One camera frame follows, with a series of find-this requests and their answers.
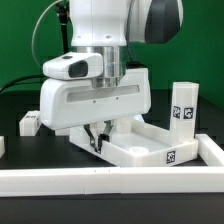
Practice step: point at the white left fence wall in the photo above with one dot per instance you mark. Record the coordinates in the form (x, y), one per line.
(2, 146)

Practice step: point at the white front fence wall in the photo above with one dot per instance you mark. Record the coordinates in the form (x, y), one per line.
(115, 180)

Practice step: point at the white fence wall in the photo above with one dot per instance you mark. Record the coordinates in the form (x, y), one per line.
(115, 180)
(209, 151)
(2, 146)

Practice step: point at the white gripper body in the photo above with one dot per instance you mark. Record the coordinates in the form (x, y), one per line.
(68, 97)

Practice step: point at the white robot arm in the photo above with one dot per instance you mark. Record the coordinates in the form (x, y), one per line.
(108, 27)

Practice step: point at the white desk top tray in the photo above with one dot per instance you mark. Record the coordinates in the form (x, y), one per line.
(145, 146)

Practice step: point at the white right fence wall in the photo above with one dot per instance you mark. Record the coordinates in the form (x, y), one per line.
(209, 151)

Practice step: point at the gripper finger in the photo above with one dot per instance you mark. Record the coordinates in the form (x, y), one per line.
(104, 135)
(92, 135)

